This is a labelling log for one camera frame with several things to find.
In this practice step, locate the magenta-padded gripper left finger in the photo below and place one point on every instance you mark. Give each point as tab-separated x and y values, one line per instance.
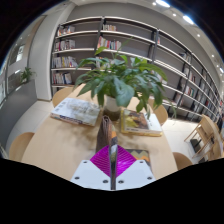
91	175

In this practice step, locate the green potted plant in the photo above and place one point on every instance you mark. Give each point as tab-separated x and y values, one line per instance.
120	83

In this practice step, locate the zigzag patterned towel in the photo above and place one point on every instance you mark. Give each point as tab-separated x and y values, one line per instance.
105	133

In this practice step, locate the grey bookshelf unit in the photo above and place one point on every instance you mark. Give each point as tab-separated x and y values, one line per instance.
76	43

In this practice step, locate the slatted wooden chair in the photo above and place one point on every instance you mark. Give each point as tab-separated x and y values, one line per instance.
208	133

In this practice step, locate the large white book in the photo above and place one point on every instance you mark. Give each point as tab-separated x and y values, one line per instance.
76	111

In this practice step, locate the yellow-edged picture book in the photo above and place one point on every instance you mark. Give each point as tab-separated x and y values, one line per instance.
138	121

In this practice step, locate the small green ledge plant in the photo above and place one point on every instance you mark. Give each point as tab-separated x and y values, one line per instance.
26	75

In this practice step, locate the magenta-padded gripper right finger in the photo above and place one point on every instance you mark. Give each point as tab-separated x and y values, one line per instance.
136	175

